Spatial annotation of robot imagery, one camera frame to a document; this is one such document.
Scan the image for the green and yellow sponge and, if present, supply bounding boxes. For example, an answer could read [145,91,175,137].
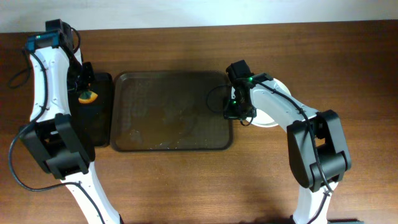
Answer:
[78,90,98,104]

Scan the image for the white plate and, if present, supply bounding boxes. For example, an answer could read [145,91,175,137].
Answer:
[223,73,291,128]

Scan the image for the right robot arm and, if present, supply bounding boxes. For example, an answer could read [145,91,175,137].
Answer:
[223,60,352,223]

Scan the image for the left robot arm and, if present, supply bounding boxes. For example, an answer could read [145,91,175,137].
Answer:
[17,19,122,223]

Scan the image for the black sponge tray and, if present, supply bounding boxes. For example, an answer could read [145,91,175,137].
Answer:
[68,73,114,147]

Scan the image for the dark brown serving tray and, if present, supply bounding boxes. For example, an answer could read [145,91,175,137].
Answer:
[110,71,233,152]

